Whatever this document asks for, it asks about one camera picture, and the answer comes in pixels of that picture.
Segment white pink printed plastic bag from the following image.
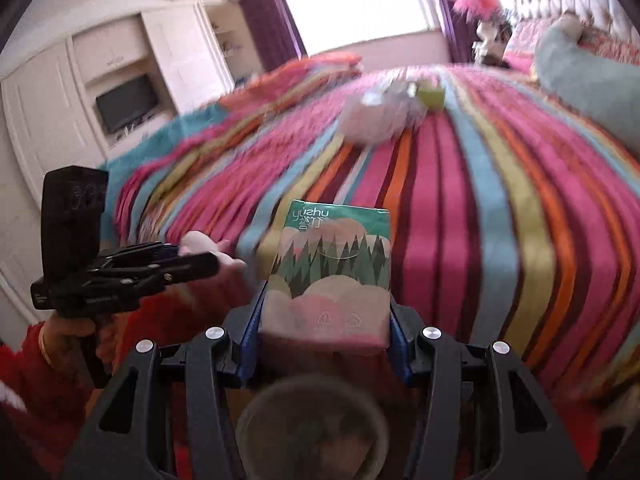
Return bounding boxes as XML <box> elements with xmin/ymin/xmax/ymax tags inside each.
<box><xmin>337</xmin><ymin>80</ymin><xmax>427</xmax><ymax>145</ymax></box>

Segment white mesh trash basket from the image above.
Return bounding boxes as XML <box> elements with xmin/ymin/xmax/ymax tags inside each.
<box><xmin>235</xmin><ymin>375</ymin><xmax>390</xmax><ymax>479</ymax></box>

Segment left hand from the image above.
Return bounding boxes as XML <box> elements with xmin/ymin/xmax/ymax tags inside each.
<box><xmin>39</xmin><ymin>313</ymin><xmax>125</xmax><ymax>387</ymax></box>

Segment folded colourful quilt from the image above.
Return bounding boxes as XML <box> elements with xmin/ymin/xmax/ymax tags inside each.
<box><xmin>101</xmin><ymin>50</ymin><xmax>362</xmax><ymax>209</ymax></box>

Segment black flat television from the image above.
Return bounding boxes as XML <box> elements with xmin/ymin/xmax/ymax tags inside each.
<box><xmin>96</xmin><ymin>75</ymin><xmax>160</xmax><ymax>133</ymax></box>

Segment striped colourful bedspread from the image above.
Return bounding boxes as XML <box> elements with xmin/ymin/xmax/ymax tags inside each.
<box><xmin>103</xmin><ymin>65</ymin><xmax>639</xmax><ymax>399</ymax></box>

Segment purple curtain left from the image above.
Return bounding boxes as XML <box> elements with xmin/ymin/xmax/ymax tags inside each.
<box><xmin>240</xmin><ymin>0</ymin><xmax>307</xmax><ymax>72</ymax></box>

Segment purple curtain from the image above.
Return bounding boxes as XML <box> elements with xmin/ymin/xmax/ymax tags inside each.
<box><xmin>424</xmin><ymin>0</ymin><xmax>484</xmax><ymax>65</ymax></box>
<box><xmin>240</xmin><ymin>0</ymin><xmax>307</xmax><ymax>72</ymax></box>

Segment green tissue box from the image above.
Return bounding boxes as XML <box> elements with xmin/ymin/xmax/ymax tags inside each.
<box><xmin>416</xmin><ymin>81</ymin><xmax>446</xmax><ymax>112</ymax></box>

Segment light blue long pillow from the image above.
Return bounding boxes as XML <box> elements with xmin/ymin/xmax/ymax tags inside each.
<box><xmin>534</xmin><ymin>14</ymin><xmax>639</xmax><ymax>153</ymax></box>

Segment purple curtain right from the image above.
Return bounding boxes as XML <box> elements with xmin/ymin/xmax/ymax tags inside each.
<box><xmin>424</xmin><ymin>0</ymin><xmax>484</xmax><ymax>65</ymax></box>

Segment pink feather flower vase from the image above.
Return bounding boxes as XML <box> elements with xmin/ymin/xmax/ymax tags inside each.
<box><xmin>449</xmin><ymin>0</ymin><xmax>512</xmax><ymax>68</ymax></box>

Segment pink patterned pillow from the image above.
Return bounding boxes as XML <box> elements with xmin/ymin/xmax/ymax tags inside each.
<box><xmin>502</xmin><ymin>15</ymin><xmax>640</xmax><ymax>76</ymax></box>

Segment white wall cabinet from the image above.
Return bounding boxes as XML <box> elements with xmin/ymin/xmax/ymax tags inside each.
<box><xmin>1</xmin><ymin>1</ymin><xmax>262</xmax><ymax>336</ymax></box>

